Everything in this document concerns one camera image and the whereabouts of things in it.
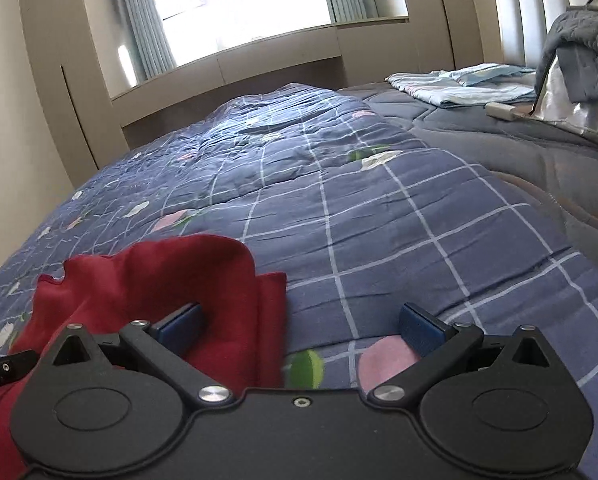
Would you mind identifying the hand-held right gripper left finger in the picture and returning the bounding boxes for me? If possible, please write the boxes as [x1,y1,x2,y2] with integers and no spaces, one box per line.
[53,302,232,406]

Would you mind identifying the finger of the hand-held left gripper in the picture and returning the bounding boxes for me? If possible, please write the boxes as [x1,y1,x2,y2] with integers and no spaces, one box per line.
[0,349,38,392]

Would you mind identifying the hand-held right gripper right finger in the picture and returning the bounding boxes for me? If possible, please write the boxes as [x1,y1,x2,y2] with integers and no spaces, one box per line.
[369,302,554,406]

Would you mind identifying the dark red garment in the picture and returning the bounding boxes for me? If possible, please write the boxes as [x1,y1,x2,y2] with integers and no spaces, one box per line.
[0,233,288,480]

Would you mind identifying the blue checked floral blanket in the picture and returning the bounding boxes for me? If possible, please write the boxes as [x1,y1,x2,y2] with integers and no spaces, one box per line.
[0,82,598,466]

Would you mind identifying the grey quilted mattress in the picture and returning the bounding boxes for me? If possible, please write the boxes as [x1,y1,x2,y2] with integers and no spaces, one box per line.
[338,79,598,237]

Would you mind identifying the small white box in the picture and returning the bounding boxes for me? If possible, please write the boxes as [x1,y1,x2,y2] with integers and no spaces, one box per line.
[485,101,519,122]

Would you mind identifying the light blue striped cloth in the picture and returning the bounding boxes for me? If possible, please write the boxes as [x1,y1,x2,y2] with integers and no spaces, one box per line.
[385,62,538,110]

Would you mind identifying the silver foil bag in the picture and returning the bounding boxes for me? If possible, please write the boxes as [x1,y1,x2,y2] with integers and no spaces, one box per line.
[530,49,598,150]

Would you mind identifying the beige built-in cabinet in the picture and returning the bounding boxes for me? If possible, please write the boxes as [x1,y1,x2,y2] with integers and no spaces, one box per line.
[18,0,504,187]

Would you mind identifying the white framed window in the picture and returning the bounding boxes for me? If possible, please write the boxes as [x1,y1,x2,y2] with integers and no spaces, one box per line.
[151,0,338,69]

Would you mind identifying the grey quilted comforter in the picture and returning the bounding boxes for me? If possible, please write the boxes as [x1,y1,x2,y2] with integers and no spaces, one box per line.
[535,4,598,104]

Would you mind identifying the grey padded wooden headboard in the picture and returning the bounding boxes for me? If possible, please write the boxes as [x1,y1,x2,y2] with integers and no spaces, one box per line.
[490,0,598,70]

